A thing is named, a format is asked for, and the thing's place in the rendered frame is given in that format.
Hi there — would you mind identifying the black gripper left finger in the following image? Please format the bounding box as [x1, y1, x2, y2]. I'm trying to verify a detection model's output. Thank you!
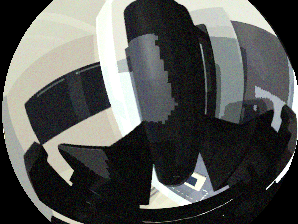
[57, 121, 153, 205]

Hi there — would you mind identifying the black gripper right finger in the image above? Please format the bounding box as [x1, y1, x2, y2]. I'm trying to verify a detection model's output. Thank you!
[200, 109, 274, 192]

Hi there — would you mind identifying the white square tile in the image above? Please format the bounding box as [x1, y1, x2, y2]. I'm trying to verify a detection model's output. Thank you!
[184, 172, 206, 190]

